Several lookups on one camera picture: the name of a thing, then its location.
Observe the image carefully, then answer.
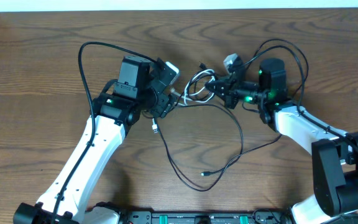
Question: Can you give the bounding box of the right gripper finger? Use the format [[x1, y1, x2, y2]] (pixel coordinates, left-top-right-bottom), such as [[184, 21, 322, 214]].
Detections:
[[205, 76, 231, 89], [205, 84, 230, 100]]

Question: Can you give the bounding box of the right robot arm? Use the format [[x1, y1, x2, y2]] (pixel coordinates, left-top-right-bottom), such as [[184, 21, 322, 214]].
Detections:
[[205, 54, 358, 223]]

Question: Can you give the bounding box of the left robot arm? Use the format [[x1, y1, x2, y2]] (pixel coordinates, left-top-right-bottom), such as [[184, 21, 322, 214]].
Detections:
[[13, 55, 180, 223]]

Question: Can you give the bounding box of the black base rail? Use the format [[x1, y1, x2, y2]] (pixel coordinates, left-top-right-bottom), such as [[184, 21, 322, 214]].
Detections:
[[82, 202, 358, 224]]

